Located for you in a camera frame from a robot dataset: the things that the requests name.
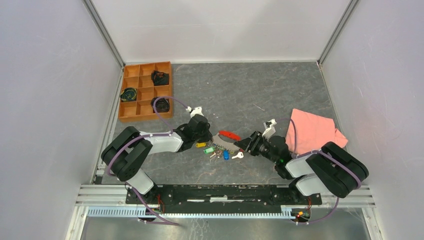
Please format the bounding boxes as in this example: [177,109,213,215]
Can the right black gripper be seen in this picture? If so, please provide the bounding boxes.
[233,130,278,165]

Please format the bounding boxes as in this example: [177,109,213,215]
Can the silver key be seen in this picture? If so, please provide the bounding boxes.
[231,152,244,159]

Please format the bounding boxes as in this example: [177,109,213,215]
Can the steel key holder red handle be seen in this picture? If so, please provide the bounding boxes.
[212,130,242,151]

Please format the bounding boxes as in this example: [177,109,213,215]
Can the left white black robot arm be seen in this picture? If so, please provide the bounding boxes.
[100,114,212,204]

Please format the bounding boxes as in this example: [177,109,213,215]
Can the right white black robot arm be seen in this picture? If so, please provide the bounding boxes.
[234,131,369,204]

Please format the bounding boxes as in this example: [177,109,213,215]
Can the yellow key tag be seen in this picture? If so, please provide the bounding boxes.
[195,142,208,148]

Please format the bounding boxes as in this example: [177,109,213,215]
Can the blue key tag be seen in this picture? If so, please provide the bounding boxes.
[222,150,230,161]

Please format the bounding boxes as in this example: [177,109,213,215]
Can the green key tag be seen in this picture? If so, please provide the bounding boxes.
[203,147,215,154]

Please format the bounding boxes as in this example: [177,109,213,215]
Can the black rolled item bottom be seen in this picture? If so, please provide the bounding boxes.
[150,97,171,113]

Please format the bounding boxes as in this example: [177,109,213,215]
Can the black rolled item top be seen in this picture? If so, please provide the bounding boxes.
[150,70,170,86]

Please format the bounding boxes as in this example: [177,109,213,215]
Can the orange compartment tray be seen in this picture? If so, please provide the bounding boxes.
[118,61,174,123]

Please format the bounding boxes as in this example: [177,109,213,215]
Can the pink folded cloth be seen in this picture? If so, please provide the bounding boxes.
[285,108,348,155]

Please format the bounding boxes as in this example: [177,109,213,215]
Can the green black rolled item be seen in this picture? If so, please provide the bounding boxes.
[119,87,138,103]

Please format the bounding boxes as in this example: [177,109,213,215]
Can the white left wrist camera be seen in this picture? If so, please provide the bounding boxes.
[185,106,204,118]

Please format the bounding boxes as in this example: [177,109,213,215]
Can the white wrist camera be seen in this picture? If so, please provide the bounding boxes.
[185,106,204,118]
[262,118,277,139]

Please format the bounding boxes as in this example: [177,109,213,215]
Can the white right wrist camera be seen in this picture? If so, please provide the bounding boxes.
[262,118,277,139]

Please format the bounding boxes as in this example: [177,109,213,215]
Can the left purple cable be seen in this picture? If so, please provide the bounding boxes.
[105,96,193,227]

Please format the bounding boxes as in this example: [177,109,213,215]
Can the purple cable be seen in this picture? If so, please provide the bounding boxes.
[276,117,363,225]
[105,96,193,227]

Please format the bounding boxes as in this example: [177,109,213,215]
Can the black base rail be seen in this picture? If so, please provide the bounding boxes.
[142,184,323,214]

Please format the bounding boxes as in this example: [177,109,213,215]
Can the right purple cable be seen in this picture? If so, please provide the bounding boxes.
[276,117,363,225]

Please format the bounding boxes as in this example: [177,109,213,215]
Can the white slotted cable duct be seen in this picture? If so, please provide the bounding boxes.
[86,206,295,220]

